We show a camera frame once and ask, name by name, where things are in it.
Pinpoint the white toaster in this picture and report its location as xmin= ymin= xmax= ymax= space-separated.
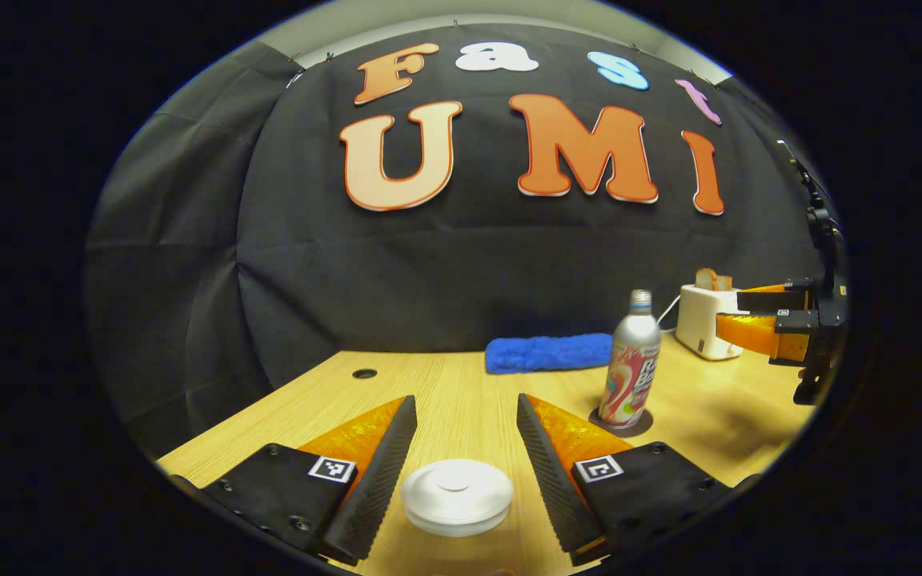
xmin=675 ymin=282 xmax=746 ymax=362

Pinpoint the silver water bottle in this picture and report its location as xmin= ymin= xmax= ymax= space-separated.
xmin=597 ymin=290 xmax=662 ymax=429

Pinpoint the white teacup lid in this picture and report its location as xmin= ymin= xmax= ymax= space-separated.
xmin=401 ymin=458 xmax=515 ymax=522

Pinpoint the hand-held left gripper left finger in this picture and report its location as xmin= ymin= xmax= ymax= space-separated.
xmin=201 ymin=394 xmax=418 ymax=565

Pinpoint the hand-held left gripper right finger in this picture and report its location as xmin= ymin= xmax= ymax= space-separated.
xmin=517 ymin=392 xmax=730 ymax=565

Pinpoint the blue towel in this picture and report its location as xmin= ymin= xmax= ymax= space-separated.
xmin=484 ymin=334 xmax=615 ymax=375

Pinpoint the dark round coaster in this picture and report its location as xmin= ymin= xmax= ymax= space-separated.
xmin=588 ymin=406 xmax=654 ymax=438

